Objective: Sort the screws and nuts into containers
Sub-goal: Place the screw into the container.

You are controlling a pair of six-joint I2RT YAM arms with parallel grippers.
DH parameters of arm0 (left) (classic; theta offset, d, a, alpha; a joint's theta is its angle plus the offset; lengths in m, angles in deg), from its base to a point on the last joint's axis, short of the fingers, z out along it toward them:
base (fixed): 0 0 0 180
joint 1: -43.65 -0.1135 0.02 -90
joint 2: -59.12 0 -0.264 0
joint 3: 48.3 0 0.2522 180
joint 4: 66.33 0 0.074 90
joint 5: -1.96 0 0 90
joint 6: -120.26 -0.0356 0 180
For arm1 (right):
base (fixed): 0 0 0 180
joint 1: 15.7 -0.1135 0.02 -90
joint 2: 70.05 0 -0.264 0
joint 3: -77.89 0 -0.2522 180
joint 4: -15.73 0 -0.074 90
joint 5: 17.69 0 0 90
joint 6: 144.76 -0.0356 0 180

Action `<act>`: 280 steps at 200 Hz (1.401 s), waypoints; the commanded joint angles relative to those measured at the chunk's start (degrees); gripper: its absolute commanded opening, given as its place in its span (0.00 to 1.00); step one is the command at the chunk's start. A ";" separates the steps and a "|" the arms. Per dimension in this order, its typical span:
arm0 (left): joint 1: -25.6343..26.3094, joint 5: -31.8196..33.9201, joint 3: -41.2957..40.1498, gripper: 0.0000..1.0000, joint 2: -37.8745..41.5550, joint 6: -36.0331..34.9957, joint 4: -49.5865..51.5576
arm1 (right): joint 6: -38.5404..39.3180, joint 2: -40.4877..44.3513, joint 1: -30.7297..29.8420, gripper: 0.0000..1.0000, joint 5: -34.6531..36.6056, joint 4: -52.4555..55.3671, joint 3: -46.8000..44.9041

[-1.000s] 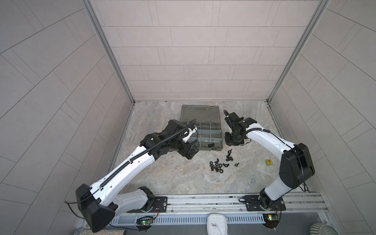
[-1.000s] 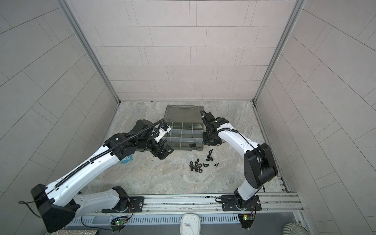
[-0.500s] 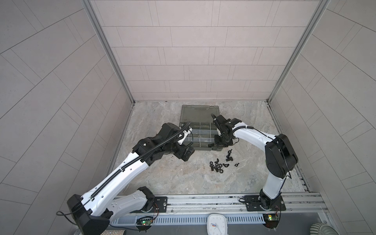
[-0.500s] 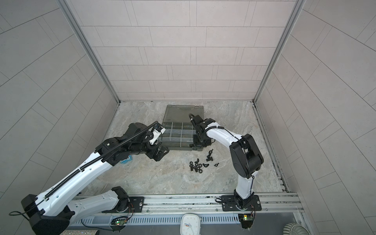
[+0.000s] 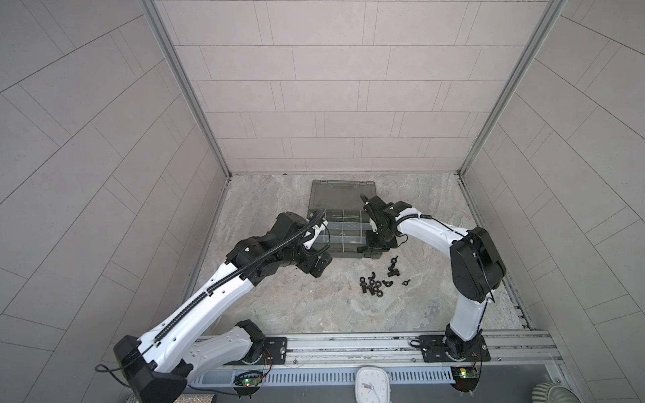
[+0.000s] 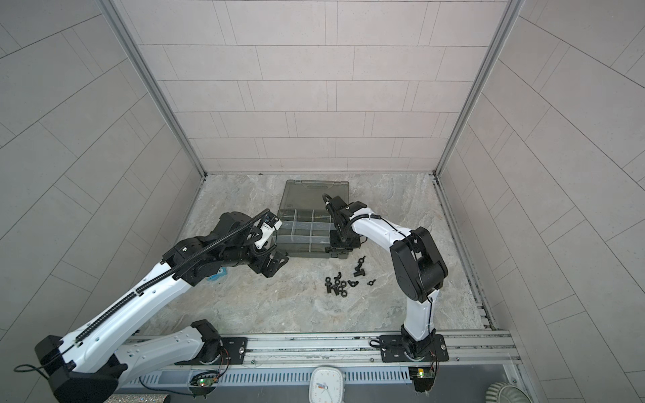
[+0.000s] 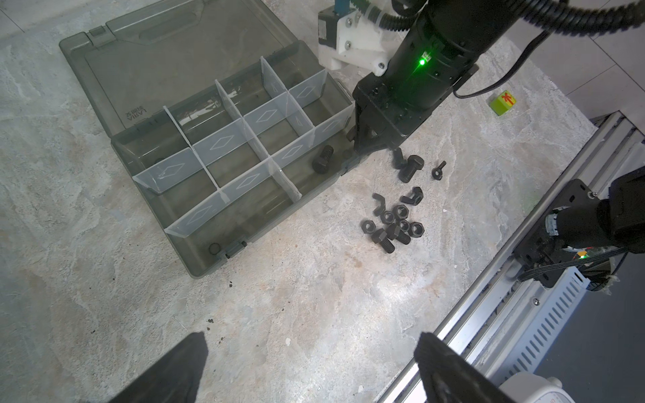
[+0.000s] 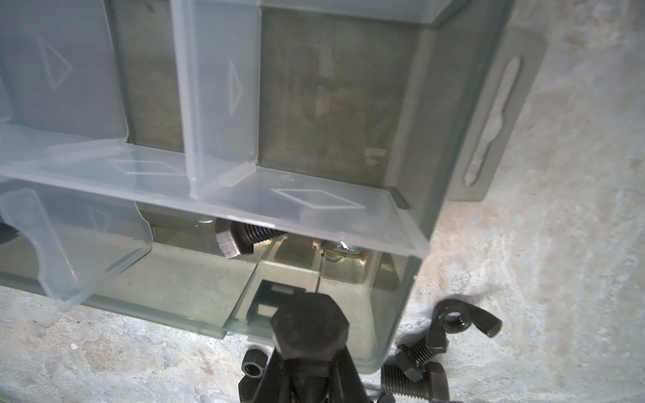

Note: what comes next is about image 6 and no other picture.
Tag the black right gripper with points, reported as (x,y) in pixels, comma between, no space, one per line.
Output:
(337,246)

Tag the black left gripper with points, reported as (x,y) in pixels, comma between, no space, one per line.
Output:
(262,265)

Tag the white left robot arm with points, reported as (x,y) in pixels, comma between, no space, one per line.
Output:
(91,363)

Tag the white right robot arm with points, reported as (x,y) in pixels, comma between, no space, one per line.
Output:
(418,266)

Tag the translucent grey organizer box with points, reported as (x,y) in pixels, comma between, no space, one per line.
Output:
(306,224)

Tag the blue toy piece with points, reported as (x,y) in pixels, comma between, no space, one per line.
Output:
(221,273)

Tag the white square clock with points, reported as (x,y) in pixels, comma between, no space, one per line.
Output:
(326,385)

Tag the white ribbed fan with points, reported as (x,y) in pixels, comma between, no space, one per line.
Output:
(500,392)

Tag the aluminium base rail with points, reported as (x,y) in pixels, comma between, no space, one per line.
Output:
(352,349)

